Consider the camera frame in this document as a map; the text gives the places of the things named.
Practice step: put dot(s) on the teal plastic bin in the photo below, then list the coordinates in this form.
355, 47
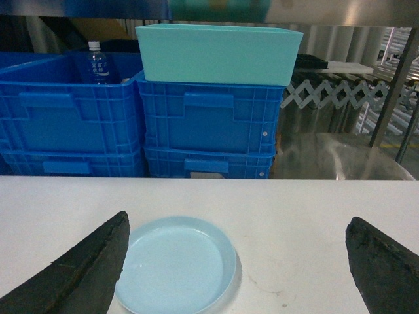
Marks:
212, 54

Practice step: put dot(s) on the light blue round plate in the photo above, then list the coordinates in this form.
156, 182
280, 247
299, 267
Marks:
176, 265

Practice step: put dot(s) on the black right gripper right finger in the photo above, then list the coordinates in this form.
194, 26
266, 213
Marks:
384, 271

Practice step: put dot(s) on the lower blue crate middle stack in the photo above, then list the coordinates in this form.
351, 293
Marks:
76, 164

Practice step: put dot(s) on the blue crate under teal bin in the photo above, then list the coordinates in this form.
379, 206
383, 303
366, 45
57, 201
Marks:
233, 118

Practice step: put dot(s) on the expandable roller conveyor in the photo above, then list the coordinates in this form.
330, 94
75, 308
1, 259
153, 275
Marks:
343, 98

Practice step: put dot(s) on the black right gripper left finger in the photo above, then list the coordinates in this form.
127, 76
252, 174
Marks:
80, 281

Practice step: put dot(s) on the clear water bottle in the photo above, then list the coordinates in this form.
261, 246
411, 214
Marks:
97, 64

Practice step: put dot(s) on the lower blue crate right stack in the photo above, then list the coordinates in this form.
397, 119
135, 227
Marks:
174, 163

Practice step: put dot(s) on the blue crate stack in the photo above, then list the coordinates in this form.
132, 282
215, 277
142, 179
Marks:
76, 164
174, 163

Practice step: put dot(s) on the blue crate with bottle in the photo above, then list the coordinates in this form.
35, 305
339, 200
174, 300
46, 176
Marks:
52, 106

